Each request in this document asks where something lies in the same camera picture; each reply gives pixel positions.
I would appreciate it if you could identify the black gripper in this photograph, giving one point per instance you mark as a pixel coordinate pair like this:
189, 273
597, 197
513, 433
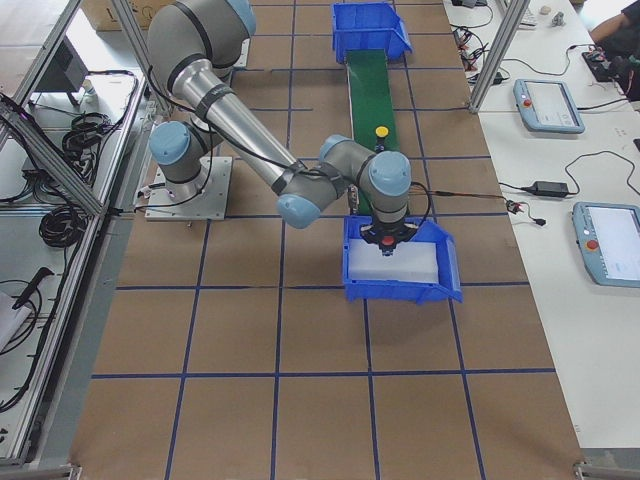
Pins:
382, 233

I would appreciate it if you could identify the red push button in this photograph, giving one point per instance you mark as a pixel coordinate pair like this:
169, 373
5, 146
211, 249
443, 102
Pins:
387, 245

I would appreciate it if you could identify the yellow push button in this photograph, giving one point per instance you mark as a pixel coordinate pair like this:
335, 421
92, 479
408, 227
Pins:
382, 133

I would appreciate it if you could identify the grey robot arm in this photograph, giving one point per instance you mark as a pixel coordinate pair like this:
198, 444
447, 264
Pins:
192, 44

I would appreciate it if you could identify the right white foam pad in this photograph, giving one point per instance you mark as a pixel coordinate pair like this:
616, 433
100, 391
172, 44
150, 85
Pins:
410, 262

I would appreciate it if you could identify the right blue plastic bin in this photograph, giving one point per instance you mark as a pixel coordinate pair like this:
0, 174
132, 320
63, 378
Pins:
448, 285

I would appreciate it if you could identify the blue plastic bin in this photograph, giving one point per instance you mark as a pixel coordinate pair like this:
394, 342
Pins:
448, 285
368, 26

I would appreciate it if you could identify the green conveyor belt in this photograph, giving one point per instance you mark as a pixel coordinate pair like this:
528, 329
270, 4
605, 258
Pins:
372, 100

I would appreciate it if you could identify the black power adapter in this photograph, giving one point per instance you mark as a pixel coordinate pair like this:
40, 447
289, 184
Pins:
548, 189

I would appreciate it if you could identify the far teach pendant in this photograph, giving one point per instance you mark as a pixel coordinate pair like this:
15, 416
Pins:
547, 106

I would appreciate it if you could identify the teach pendant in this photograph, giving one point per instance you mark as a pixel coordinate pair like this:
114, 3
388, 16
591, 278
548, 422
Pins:
547, 106
607, 236

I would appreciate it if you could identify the near teach pendant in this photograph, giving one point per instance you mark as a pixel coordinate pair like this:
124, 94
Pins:
607, 236

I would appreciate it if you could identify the left blue plastic bin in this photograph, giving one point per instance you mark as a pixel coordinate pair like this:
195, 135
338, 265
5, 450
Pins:
368, 26

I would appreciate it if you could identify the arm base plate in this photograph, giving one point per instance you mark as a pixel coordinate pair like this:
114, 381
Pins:
242, 60
204, 198

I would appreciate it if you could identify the aluminium frame post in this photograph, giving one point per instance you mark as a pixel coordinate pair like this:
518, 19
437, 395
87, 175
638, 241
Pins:
501, 43

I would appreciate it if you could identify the left aluminium frame rail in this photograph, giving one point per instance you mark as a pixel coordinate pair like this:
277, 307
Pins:
73, 141

